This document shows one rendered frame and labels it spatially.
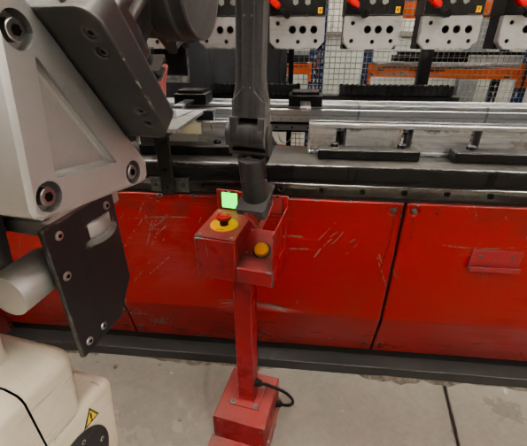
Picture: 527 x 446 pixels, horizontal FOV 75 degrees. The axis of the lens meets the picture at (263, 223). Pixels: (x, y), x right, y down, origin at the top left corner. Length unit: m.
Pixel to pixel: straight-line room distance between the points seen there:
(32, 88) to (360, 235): 1.03
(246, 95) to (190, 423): 1.14
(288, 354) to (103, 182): 1.36
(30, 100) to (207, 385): 1.39
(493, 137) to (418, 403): 0.97
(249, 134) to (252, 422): 0.93
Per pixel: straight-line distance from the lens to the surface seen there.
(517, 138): 1.30
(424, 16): 1.13
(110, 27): 0.19
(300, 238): 1.13
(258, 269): 0.85
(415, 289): 1.30
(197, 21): 0.31
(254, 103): 0.64
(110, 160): 0.24
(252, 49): 0.63
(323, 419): 1.43
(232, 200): 0.94
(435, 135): 1.20
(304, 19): 1.08
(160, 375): 1.58
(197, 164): 1.07
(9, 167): 0.20
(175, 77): 1.19
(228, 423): 1.30
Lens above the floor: 1.20
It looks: 28 degrees down
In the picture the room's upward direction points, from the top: straight up
